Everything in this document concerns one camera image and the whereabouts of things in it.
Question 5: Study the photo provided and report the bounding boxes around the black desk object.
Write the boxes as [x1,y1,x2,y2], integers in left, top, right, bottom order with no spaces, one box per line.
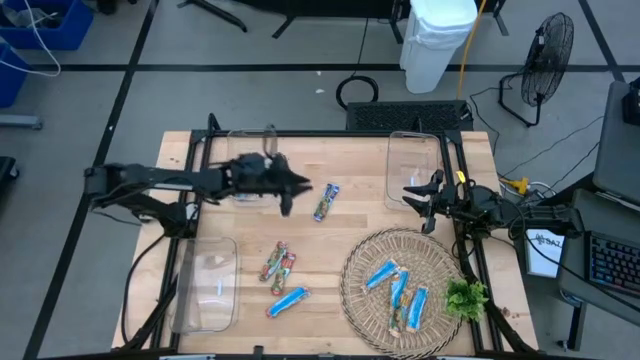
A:
[622,77,640,126]

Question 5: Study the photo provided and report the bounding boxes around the large blue storage bin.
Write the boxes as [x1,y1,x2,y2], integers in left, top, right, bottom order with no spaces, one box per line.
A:
[0,0,95,51]

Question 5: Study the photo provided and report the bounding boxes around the small green potted plant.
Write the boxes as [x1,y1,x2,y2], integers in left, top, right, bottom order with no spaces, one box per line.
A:
[444,277,490,322]

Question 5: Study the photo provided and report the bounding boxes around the red-ended green granola bar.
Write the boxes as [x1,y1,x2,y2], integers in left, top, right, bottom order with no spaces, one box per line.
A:
[258,241,289,283]
[270,252,297,297]

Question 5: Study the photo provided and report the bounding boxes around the black backlit keyboard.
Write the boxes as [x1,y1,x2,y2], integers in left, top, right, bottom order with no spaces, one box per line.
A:
[584,230,640,299]

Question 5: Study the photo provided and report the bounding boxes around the black stand leg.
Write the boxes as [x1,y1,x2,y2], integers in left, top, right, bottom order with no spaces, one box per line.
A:
[177,0,249,34]

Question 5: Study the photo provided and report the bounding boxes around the black floor fan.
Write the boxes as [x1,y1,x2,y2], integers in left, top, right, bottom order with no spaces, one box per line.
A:
[497,11,575,128]

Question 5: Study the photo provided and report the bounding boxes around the white labelled box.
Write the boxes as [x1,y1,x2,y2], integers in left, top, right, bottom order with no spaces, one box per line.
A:
[524,228,566,279]

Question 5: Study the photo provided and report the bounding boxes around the black metal table frame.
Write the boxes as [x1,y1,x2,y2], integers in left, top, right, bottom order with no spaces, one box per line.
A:
[114,112,539,360]

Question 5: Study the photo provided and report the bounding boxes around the grey flat panel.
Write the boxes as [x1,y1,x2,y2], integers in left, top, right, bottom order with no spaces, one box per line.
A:
[592,78,640,206]

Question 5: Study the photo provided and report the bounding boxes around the grey metal bar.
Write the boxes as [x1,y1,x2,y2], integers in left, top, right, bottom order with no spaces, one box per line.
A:
[0,113,44,131]

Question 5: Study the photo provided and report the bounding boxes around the blue snack packet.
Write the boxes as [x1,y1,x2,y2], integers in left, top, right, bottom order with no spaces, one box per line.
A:
[388,291,414,339]

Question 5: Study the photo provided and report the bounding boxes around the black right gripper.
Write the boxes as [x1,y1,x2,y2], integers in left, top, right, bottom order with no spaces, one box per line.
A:
[401,168,471,235]

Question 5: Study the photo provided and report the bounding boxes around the white trash bin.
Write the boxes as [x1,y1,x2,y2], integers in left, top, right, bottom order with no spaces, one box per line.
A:
[398,0,480,95]

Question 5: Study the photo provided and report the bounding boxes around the white cable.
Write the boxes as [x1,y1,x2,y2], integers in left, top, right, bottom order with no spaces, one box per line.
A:
[0,0,62,79]

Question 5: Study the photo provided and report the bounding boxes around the round wicker placemat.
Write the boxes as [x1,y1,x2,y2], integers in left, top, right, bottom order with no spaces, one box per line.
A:
[339,227,464,360]

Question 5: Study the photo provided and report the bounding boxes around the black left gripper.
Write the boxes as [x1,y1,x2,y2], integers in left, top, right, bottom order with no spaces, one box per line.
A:
[230,151,315,218]

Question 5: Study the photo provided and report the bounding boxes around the yellow power plug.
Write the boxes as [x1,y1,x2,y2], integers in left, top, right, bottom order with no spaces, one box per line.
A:
[499,175,531,195]

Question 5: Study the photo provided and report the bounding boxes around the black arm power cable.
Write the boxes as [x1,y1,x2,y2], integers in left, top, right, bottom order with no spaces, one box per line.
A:
[120,232,169,346]

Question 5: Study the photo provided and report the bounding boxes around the blue granola bar red ends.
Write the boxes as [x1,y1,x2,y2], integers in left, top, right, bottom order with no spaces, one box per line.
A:
[265,286,312,320]

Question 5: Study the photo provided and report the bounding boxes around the black floor object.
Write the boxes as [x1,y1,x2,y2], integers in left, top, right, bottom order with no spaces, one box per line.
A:
[0,155,21,184]

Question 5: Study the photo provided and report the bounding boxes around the black mesh box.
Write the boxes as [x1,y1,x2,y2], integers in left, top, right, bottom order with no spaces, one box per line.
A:
[345,99,474,133]

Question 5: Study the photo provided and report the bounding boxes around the clear plastic container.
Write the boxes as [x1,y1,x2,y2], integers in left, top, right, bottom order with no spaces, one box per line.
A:
[169,236,240,335]
[383,130,444,212]
[224,127,279,209]

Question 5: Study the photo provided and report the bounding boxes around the grey desk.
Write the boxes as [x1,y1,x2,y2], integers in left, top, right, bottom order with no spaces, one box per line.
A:
[557,187,640,329]

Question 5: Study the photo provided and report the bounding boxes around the yellow cable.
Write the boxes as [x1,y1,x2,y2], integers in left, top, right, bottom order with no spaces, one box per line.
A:
[455,0,489,100]

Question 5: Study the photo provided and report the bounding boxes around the coiled black cable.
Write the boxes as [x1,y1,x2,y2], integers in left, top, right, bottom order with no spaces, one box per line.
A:
[334,17,380,111]

